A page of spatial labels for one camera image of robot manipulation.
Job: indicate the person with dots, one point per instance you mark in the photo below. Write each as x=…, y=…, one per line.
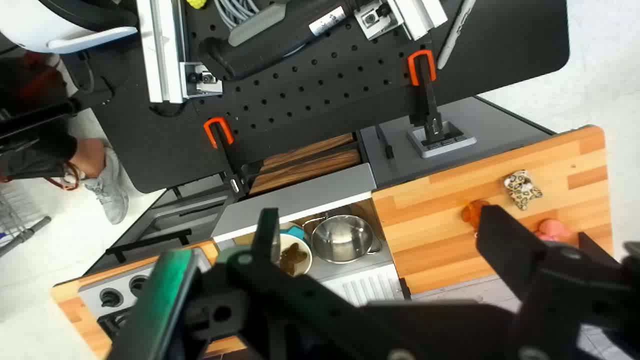
x=60, y=150

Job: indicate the pink toy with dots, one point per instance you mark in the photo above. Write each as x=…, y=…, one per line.
x=552, y=231

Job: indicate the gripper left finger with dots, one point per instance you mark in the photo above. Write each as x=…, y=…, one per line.
x=280, y=300

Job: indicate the stove knob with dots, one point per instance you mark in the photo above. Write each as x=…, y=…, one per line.
x=111, y=298
x=138, y=284

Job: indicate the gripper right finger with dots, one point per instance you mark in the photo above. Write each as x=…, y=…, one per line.
x=565, y=280

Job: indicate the stove burner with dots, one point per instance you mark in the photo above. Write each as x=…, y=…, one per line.
x=114, y=322

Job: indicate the white plate with brown food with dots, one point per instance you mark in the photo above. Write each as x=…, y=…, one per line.
x=296, y=257

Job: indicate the steel pot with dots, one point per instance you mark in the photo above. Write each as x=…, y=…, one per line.
x=342, y=239

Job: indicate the wooden toy kitchen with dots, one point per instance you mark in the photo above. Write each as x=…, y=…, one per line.
x=435, y=225

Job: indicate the grey marker pen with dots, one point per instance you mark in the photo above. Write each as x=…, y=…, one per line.
x=454, y=35

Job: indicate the orange toy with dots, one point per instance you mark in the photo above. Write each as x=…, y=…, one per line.
x=470, y=214

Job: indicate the aluminium profile bar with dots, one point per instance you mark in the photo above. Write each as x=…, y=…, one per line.
x=162, y=50
x=400, y=15

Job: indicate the tiger plush toy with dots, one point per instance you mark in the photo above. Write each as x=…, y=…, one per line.
x=522, y=189

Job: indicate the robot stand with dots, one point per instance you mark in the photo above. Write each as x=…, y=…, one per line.
x=320, y=95

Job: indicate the orange black clamp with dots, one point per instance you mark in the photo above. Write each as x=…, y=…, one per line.
x=224, y=145
x=425, y=95

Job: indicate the toy kitchen sink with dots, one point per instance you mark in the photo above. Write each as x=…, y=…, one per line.
x=360, y=280

